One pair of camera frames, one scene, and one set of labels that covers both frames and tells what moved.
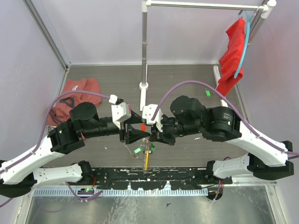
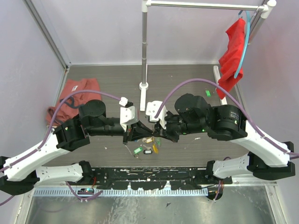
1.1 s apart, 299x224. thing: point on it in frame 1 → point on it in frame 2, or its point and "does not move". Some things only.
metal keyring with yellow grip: (147, 145) → (154, 146)
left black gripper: (133, 135) does not move
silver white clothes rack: (265, 7) does not move
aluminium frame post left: (43, 19) does not move
